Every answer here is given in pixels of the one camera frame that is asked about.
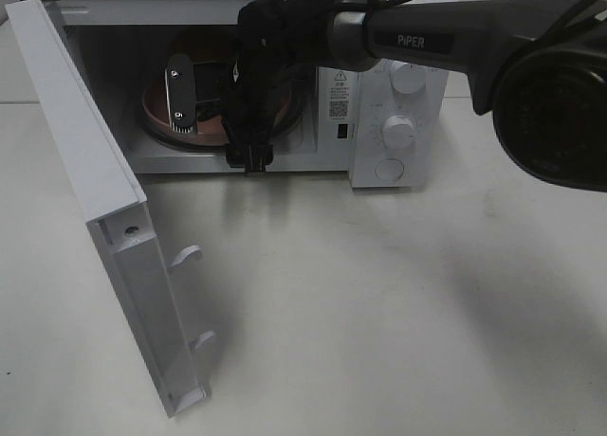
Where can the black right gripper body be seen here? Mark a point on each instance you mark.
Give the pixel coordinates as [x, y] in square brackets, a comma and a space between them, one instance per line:
[278, 43]

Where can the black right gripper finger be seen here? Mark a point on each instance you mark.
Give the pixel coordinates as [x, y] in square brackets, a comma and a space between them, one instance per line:
[255, 158]

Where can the pink round plate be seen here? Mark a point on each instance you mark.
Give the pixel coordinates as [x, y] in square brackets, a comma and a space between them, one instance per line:
[156, 109]

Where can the toy burger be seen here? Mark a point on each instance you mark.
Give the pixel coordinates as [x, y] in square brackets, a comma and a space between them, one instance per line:
[203, 45]

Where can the white round door button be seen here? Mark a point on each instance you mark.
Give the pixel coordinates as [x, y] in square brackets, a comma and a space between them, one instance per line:
[389, 170]

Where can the white round knob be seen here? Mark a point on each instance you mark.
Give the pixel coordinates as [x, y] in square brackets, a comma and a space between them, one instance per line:
[398, 132]
[407, 78]

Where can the white microwave door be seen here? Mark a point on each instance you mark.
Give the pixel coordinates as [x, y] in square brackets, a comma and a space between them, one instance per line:
[115, 211]

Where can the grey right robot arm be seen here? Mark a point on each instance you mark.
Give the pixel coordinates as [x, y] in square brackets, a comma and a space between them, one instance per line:
[537, 66]

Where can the white warning label sticker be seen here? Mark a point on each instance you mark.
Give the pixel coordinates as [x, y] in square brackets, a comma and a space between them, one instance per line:
[338, 92]

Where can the white microwave oven body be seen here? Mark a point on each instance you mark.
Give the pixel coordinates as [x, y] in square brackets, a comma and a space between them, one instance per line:
[142, 74]

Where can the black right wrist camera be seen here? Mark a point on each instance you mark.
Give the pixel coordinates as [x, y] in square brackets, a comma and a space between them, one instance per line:
[180, 94]

